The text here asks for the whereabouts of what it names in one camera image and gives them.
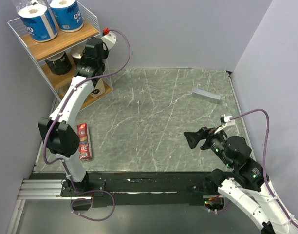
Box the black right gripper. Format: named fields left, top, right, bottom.
left=183, top=124, right=234, bottom=167

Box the black paper roll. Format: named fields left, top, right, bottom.
left=71, top=44, right=85, bottom=66
left=45, top=51, right=72, bottom=75

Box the brown paper roll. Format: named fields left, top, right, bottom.
left=89, top=78, right=106, bottom=98
left=58, top=87, right=66, bottom=99

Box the blue monster paper roll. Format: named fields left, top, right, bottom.
left=48, top=0, right=84, bottom=32

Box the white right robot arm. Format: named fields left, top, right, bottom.
left=184, top=127, right=298, bottom=234

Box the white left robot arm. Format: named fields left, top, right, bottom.
left=38, top=37, right=109, bottom=196

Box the grey small box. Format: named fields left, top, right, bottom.
left=191, top=88, right=222, bottom=104

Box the red toothpaste box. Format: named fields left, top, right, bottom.
left=76, top=123, right=93, bottom=161

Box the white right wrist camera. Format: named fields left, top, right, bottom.
left=214, top=113, right=236, bottom=134

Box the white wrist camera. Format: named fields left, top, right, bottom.
left=101, top=31, right=117, bottom=50
left=214, top=113, right=236, bottom=134

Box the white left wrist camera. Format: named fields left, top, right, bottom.
left=101, top=31, right=117, bottom=50

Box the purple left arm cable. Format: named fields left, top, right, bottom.
left=42, top=28, right=131, bottom=193

